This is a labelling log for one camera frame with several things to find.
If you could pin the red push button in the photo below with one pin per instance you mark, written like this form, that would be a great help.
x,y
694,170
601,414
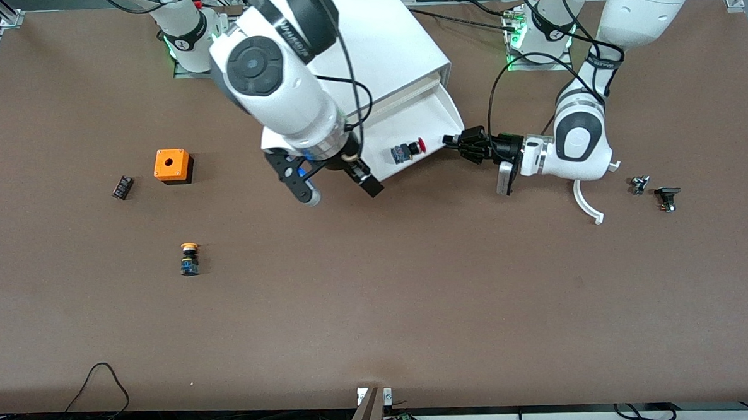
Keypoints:
x,y
406,152

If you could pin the orange box with hole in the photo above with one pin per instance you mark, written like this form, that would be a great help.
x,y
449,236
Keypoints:
x,y
171,165

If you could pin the white curved plastic arc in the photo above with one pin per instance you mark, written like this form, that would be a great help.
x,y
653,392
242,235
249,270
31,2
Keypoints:
x,y
585,204

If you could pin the small grey metal part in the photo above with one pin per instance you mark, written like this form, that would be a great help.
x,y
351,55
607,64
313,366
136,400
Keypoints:
x,y
639,184

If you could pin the white drawer cabinet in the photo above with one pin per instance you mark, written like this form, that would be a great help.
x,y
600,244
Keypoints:
x,y
398,32

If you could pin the small black component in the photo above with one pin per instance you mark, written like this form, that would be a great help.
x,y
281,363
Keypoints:
x,y
122,187

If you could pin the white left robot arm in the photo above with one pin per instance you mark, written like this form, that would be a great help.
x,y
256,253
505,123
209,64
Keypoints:
x,y
643,2

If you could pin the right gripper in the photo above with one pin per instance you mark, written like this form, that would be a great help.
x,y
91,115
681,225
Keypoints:
x,y
347,165

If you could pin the black switch part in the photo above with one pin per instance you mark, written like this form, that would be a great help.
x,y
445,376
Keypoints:
x,y
667,196

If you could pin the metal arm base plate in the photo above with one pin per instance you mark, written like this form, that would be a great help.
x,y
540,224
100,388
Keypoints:
x,y
185,72
541,66

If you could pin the yellow push button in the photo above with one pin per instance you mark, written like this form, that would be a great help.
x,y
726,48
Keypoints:
x,y
189,259

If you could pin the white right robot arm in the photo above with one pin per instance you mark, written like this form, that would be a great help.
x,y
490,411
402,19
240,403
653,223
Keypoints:
x,y
280,81

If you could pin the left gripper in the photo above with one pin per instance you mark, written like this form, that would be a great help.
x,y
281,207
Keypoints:
x,y
507,146

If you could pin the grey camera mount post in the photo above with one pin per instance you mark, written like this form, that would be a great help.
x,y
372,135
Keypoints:
x,y
365,415

